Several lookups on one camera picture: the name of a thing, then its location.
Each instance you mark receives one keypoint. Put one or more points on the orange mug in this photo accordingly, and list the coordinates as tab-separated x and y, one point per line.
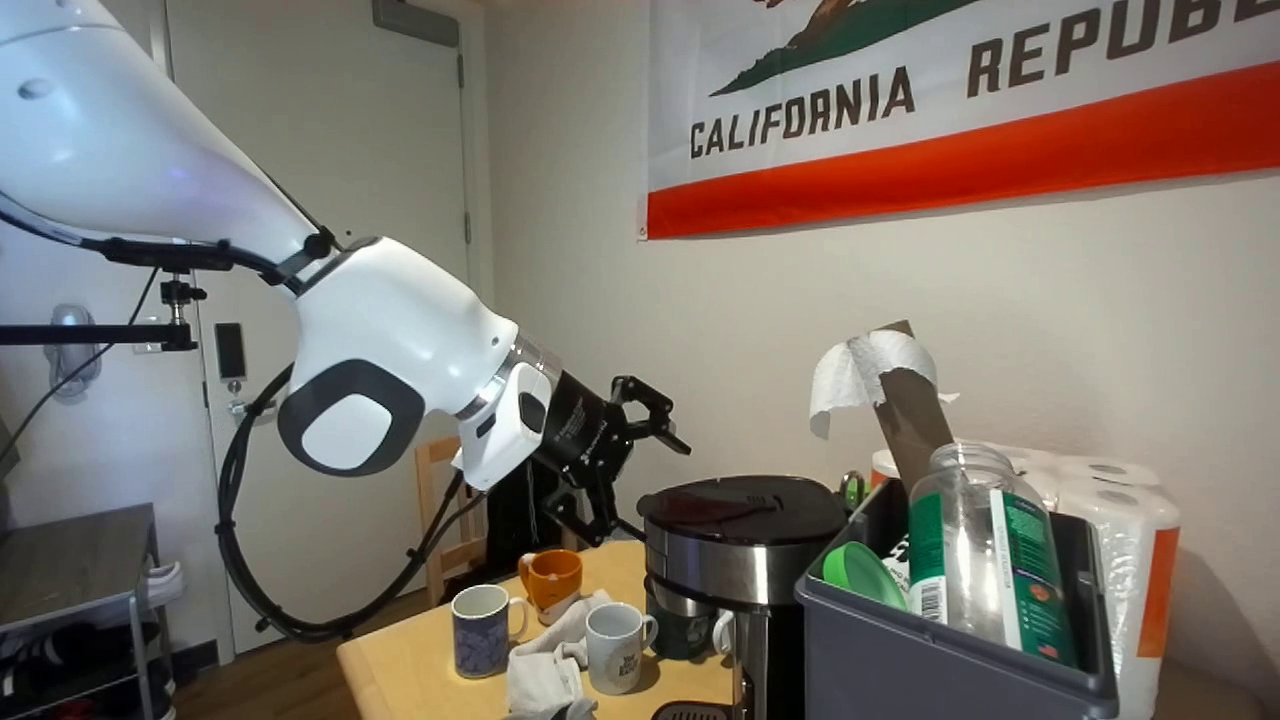
555	582

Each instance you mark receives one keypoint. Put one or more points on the white towel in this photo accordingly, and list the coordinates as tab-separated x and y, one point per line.
542	683

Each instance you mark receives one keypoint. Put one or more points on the clear bottle with green label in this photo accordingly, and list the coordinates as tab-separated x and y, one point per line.
987	560

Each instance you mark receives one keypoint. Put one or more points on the black and steel coffee maker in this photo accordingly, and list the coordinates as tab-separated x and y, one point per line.
741	532

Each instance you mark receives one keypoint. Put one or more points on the gray door closer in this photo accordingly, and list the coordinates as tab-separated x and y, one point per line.
418	21

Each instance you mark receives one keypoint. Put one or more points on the dark teal mug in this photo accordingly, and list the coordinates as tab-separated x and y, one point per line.
681	624

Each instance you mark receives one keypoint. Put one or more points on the paper towel multipack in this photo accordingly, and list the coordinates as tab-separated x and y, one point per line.
1132	560

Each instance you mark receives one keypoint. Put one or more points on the California Republic flag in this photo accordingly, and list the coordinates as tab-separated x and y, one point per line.
1064	147

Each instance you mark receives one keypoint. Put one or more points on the blue mug with white interior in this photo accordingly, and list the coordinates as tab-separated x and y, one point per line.
480	641

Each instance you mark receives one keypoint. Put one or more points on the white door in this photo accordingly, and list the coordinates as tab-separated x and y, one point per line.
402	134

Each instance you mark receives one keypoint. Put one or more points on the gray plastic bin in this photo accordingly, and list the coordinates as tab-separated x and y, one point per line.
882	666

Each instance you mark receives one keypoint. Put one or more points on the green plastic item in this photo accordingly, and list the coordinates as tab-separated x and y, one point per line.
862	574

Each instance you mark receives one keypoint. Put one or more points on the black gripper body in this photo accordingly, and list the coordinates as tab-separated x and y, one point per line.
581	424

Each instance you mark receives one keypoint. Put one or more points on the light gray mug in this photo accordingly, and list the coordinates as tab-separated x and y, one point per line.
622	654

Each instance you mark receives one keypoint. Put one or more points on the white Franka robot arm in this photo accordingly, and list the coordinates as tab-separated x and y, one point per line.
385	334

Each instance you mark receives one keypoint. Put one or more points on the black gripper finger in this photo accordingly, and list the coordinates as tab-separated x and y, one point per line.
581	512
654	407

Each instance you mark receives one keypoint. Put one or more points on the metal cart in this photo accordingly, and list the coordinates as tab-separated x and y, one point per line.
65	560

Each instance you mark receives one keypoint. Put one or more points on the black tripod stand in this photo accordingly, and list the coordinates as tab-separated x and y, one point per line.
80	334

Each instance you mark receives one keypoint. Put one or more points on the black door lock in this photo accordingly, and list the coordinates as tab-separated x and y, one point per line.
230	355

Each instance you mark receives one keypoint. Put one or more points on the nearly empty paper towel roll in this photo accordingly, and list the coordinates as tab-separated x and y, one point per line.
864	357

